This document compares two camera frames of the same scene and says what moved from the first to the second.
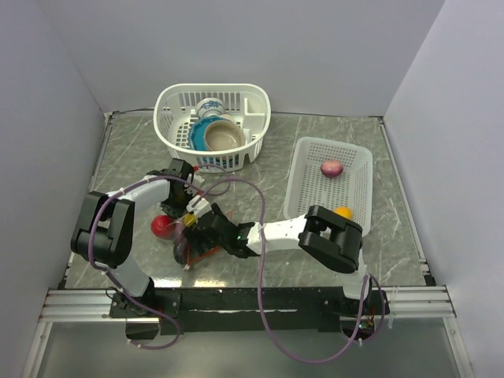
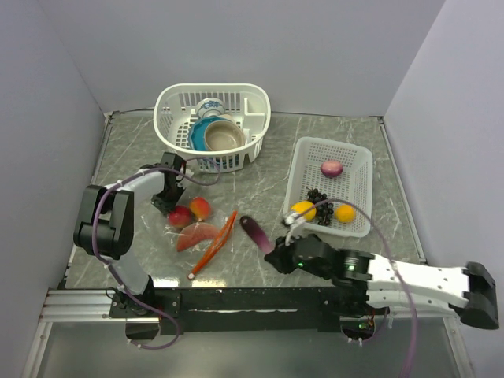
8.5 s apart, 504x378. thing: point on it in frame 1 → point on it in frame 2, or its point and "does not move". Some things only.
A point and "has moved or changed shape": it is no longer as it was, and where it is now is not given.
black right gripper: (197, 235) → (279, 257)
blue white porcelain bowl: (210, 107) does not move
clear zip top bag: (186, 250) has moved or changed shape
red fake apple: (163, 226) has moved or changed shape
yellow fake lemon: (189, 220) → (301, 207)
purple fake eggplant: (181, 250) has moved or changed shape
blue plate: (197, 133) does not move
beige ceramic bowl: (222, 135) does not move
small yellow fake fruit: (344, 211) does not move
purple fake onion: (331, 168) does not move
